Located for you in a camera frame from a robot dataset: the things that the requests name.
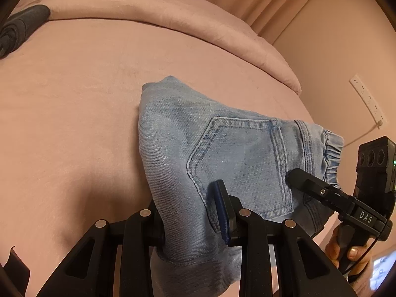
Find dark folded garment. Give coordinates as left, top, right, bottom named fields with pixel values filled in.
left=1, top=5, right=50, bottom=58

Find person's right hand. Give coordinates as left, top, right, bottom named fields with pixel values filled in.
left=325, top=225, right=372, bottom=283

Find light blue denim pants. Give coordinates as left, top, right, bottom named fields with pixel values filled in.
left=138, top=76, right=344, bottom=296

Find white power cable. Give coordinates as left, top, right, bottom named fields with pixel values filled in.
left=343, top=120, right=385, bottom=148

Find pink rolled duvet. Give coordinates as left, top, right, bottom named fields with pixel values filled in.
left=13, top=0, right=301, bottom=94

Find pink bed sheet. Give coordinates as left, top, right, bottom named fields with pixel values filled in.
left=1, top=18, right=312, bottom=296

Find black camera box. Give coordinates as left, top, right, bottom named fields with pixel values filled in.
left=354, top=136, right=395, bottom=219

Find white power strip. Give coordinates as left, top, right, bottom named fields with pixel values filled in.
left=349, top=74, right=388, bottom=129

